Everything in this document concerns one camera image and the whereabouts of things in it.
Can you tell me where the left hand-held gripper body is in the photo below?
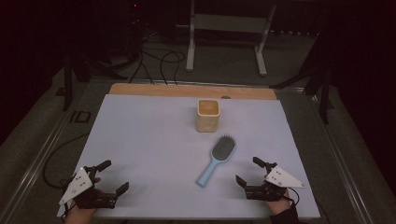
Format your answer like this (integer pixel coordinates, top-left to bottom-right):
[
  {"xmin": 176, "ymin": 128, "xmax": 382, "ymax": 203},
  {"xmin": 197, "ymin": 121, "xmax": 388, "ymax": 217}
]
[{"xmin": 58, "ymin": 167, "xmax": 119, "ymax": 210}]

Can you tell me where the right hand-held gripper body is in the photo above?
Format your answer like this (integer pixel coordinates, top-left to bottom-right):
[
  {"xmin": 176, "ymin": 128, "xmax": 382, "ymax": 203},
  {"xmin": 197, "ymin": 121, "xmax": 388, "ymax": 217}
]
[{"xmin": 244, "ymin": 164, "xmax": 306, "ymax": 202}]

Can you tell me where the light blue hairbrush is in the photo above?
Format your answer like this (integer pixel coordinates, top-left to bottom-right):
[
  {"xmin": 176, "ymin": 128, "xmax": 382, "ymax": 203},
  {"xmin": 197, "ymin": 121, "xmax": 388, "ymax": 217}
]
[{"xmin": 194, "ymin": 133, "xmax": 237, "ymax": 189}]

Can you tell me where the beige square cup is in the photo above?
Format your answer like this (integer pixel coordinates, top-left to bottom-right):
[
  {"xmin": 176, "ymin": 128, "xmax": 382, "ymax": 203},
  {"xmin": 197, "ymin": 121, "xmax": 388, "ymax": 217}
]
[{"xmin": 195, "ymin": 98, "xmax": 221, "ymax": 133}]

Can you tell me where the person's right hand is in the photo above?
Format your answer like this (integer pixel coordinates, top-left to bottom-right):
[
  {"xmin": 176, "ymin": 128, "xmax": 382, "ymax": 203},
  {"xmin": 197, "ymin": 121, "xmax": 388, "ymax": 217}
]
[{"xmin": 266, "ymin": 189, "xmax": 292, "ymax": 217}]

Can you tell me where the person's right black sleeve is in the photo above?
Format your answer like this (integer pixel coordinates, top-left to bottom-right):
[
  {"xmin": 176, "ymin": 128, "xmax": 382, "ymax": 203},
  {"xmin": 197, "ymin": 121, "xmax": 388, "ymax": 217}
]
[{"xmin": 269, "ymin": 204, "xmax": 303, "ymax": 224}]

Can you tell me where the white table cover sheet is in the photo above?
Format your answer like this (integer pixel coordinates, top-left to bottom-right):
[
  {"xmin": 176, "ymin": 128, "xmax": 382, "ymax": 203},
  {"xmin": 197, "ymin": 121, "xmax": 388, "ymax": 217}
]
[{"xmin": 56, "ymin": 93, "xmax": 321, "ymax": 220}]

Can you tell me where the black tripod stand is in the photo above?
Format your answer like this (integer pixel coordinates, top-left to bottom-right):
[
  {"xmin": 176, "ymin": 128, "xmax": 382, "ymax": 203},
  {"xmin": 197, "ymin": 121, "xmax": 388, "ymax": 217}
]
[
  {"xmin": 269, "ymin": 29, "xmax": 334, "ymax": 125},
  {"xmin": 55, "ymin": 54, "xmax": 129, "ymax": 112}
]

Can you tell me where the white metal stand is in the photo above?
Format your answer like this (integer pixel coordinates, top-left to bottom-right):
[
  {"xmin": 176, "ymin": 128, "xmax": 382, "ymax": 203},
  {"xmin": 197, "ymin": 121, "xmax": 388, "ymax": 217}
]
[{"xmin": 185, "ymin": 0, "xmax": 277, "ymax": 77}]

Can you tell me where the dark equipment with red light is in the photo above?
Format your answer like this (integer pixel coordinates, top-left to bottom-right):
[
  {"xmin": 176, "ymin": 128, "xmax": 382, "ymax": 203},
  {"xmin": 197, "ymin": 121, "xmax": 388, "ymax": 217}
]
[{"xmin": 92, "ymin": 0, "xmax": 145, "ymax": 64}]

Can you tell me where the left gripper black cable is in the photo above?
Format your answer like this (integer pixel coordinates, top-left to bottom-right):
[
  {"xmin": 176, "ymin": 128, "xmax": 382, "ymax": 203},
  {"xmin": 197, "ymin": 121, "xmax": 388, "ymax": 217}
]
[{"xmin": 60, "ymin": 177, "xmax": 78, "ymax": 219}]

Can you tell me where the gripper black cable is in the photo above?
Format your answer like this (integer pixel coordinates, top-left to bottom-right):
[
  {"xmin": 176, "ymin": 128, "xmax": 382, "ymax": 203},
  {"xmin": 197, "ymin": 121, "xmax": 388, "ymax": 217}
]
[
  {"xmin": 285, "ymin": 186, "xmax": 301, "ymax": 207},
  {"xmin": 60, "ymin": 177, "xmax": 78, "ymax": 219}
]

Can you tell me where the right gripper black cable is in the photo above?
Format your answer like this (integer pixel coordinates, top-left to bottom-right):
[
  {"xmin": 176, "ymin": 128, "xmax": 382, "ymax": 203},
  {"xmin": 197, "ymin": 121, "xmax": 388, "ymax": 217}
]
[{"xmin": 285, "ymin": 186, "xmax": 301, "ymax": 207}]

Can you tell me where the black floor cable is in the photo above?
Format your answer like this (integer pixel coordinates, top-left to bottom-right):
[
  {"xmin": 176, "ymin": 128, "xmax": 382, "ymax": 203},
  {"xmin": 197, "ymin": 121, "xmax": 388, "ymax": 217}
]
[{"xmin": 42, "ymin": 133, "xmax": 91, "ymax": 190}]

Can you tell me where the metal floor rail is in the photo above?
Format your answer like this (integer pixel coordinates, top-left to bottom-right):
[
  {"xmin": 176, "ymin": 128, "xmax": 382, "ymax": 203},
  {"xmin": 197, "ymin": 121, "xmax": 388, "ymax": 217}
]
[
  {"xmin": 0, "ymin": 99, "xmax": 82, "ymax": 224},
  {"xmin": 307, "ymin": 90, "xmax": 376, "ymax": 224}
]

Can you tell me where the black square floor frame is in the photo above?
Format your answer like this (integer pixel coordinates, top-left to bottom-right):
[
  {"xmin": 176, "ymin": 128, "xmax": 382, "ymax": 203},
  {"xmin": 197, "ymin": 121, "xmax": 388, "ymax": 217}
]
[{"xmin": 69, "ymin": 109, "xmax": 92, "ymax": 124}]

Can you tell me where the black cable bundle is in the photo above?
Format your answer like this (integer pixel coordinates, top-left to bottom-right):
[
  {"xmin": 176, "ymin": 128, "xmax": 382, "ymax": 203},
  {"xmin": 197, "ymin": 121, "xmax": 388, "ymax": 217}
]
[{"xmin": 128, "ymin": 29, "xmax": 156, "ymax": 85}]

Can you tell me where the black looped cable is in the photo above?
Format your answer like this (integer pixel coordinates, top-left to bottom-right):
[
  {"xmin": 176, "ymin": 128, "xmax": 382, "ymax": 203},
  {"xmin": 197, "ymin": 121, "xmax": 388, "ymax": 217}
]
[{"xmin": 159, "ymin": 50, "xmax": 187, "ymax": 86}]

